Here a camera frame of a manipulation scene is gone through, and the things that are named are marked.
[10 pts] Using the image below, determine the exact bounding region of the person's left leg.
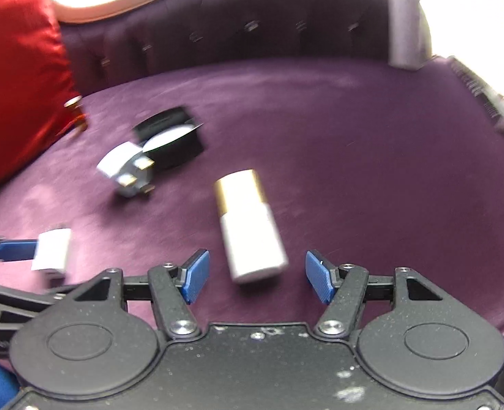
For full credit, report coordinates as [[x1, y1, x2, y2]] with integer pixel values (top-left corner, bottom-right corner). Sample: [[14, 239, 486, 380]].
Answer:
[[0, 361, 22, 410]]

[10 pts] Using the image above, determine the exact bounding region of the small white box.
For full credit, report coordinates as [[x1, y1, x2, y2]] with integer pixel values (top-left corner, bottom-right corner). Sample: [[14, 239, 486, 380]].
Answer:
[[31, 228, 72, 275]]

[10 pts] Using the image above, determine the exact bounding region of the black square box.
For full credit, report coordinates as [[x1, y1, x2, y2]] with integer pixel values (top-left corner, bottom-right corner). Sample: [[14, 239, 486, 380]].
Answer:
[[132, 106, 205, 170]]

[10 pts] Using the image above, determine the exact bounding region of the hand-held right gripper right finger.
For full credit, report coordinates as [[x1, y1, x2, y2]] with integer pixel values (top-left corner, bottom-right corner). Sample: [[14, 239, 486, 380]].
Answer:
[[305, 250, 447, 342]]

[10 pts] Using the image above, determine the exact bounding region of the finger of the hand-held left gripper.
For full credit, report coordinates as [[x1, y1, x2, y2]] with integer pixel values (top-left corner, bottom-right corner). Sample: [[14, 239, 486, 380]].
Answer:
[[0, 231, 39, 262], [0, 279, 82, 322]]

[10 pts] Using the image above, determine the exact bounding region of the small amber bottle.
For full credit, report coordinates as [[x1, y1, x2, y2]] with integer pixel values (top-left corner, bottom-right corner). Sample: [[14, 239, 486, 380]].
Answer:
[[64, 96, 88, 135]]

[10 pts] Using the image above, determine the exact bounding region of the white plug adapter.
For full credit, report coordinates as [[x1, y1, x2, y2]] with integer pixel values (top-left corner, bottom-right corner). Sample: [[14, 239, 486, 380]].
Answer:
[[97, 141, 156, 198]]

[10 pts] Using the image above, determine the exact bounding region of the red cushion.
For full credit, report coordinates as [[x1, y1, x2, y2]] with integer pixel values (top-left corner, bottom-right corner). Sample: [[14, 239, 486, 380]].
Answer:
[[0, 0, 82, 203]]

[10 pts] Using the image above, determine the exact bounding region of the lilac water bottle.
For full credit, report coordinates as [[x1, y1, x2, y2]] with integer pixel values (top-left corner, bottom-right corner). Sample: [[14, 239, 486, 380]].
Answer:
[[386, 0, 424, 70]]

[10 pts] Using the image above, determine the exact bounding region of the purple velvet sofa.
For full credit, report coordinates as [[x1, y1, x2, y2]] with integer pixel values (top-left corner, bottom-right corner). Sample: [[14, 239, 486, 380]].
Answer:
[[0, 0, 504, 338]]

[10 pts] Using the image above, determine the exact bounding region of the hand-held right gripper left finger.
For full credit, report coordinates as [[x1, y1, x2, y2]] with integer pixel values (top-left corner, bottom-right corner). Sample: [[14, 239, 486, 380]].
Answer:
[[64, 249, 211, 342]]

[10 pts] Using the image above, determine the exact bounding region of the white bottle with gold cap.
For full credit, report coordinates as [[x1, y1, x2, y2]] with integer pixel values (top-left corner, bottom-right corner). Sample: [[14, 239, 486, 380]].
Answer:
[[213, 169, 289, 285]]

